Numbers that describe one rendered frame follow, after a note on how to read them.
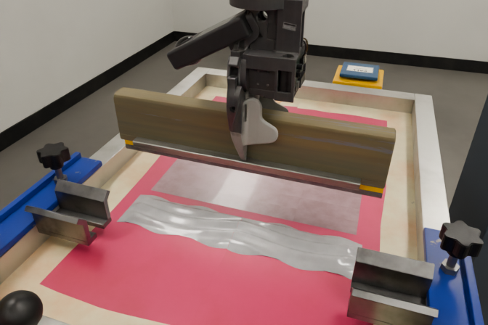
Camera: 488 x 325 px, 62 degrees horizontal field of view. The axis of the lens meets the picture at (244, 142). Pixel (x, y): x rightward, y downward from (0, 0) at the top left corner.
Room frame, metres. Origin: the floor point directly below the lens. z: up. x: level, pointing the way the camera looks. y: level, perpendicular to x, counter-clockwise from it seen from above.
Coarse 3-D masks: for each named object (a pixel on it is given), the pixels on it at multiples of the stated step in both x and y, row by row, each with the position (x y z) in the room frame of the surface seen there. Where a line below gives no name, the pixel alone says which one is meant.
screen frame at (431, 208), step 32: (192, 96) 0.91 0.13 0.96; (320, 96) 0.90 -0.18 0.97; (352, 96) 0.88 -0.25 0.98; (384, 96) 0.85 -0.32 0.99; (416, 96) 0.85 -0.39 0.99; (416, 128) 0.70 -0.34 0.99; (128, 160) 0.64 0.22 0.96; (416, 160) 0.61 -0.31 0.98; (416, 192) 0.53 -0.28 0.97; (416, 224) 0.46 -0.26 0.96
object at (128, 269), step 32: (160, 160) 0.64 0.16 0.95; (160, 192) 0.54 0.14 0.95; (192, 192) 0.54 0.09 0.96; (224, 192) 0.54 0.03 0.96; (128, 224) 0.47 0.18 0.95; (96, 256) 0.40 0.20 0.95; (128, 256) 0.40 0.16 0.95; (160, 256) 0.40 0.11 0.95; (192, 256) 0.40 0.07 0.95; (64, 288) 0.35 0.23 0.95; (96, 288) 0.35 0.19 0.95; (128, 288) 0.35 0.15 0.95; (160, 288) 0.35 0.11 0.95; (192, 288) 0.35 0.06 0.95; (160, 320) 0.30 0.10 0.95
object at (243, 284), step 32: (256, 192) 0.54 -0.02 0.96; (288, 192) 0.54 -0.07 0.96; (320, 192) 0.54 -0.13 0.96; (384, 192) 0.54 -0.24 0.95; (288, 224) 0.47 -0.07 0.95; (320, 224) 0.47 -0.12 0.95; (352, 224) 0.47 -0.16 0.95; (224, 256) 0.40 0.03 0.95; (256, 256) 0.40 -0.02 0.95; (224, 288) 0.35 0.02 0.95; (256, 288) 0.35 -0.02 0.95; (288, 288) 0.35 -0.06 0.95; (320, 288) 0.35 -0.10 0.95; (192, 320) 0.30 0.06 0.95; (224, 320) 0.30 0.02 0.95; (256, 320) 0.30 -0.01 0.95; (288, 320) 0.30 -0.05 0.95; (320, 320) 0.30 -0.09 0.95; (352, 320) 0.30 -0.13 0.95
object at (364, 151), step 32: (128, 96) 0.52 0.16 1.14; (160, 96) 0.52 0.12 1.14; (128, 128) 0.52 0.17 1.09; (160, 128) 0.50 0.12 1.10; (192, 128) 0.49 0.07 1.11; (224, 128) 0.47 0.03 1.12; (288, 128) 0.45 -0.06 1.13; (320, 128) 0.44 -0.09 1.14; (352, 128) 0.43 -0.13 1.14; (384, 128) 0.43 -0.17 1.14; (288, 160) 0.45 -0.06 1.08; (320, 160) 0.43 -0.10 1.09; (352, 160) 0.42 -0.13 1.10; (384, 160) 0.41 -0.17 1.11
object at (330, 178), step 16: (144, 144) 0.50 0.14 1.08; (160, 144) 0.50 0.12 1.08; (176, 144) 0.50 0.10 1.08; (208, 160) 0.47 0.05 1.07; (224, 160) 0.46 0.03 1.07; (240, 160) 0.46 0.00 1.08; (256, 160) 0.46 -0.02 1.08; (288, 176) 0.43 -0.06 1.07; (304, 176) 0.43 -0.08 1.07; (320, 176) 0.42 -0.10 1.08; (336, 176) 0.42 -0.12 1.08
